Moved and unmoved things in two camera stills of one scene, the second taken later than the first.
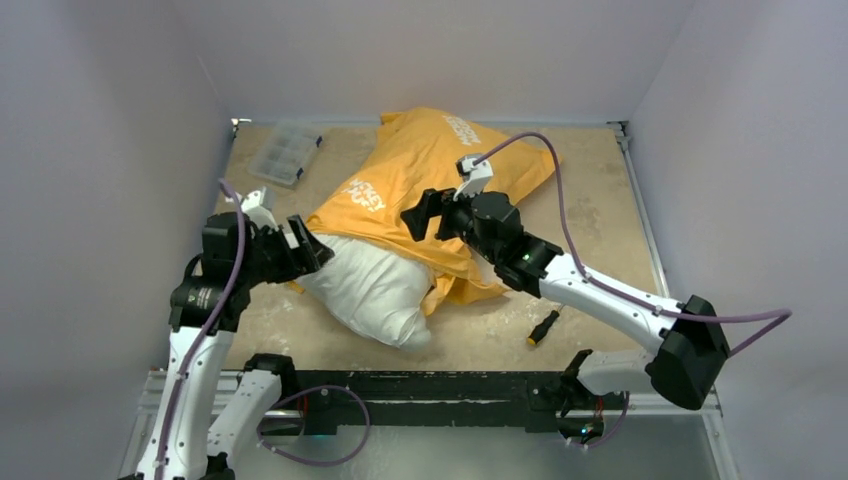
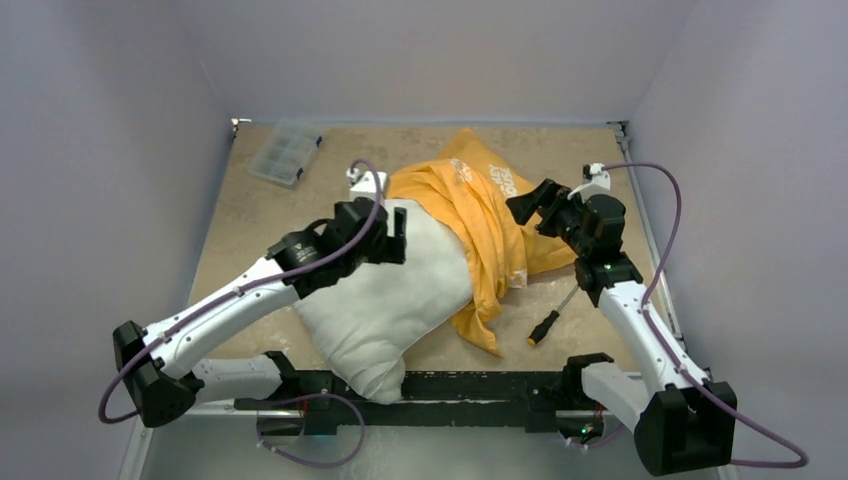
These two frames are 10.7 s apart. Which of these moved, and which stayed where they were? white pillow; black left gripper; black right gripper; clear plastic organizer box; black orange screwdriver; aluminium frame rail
Moved: white pillow; black right gripper; black left gripper
Stayed: clear plastic organizer box; black orange screwdriver; aluminium frame rail
